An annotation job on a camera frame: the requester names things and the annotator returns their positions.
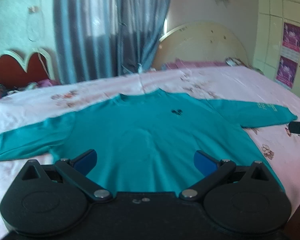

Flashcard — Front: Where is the red heart-shaped headboard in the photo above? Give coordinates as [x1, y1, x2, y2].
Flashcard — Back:
[0, 48, 57, 89]

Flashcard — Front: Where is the blue-grey window curtain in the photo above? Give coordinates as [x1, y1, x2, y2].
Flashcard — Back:
[53, 0, 171, 84]

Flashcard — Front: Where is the pink floral bed sheet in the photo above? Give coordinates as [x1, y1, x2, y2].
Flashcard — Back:
[0, 67, 300, 239]

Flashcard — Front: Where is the purple clothes pile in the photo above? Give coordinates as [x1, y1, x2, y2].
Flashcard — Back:
[0, 78, 62, 103]

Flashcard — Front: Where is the cream wardrobe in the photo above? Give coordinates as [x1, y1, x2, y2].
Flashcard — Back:
[253, 0, 300, 97]

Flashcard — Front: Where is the purple poster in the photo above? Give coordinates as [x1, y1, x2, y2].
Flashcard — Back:
[275, 56, 298, 89]
[282, 23, 300, 53]

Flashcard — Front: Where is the lower purple poster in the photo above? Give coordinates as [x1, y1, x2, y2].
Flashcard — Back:
[275, 56, 298, 89]

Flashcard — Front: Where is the white wall cable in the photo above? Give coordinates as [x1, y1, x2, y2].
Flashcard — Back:
[25, 5, 44, 42]

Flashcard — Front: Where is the teal long-sleeve sweater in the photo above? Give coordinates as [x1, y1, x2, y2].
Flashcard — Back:
[0, 89, 297, 192]

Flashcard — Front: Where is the cream round headboard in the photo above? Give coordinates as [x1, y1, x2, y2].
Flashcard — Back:
[152, 21, 248, 69]

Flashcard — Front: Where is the purple pillow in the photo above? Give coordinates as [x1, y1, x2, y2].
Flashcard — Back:
[160, 59, 227, 70]

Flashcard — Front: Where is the upper purple poster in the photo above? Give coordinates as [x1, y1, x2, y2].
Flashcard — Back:
[282, 23, 300, 53]

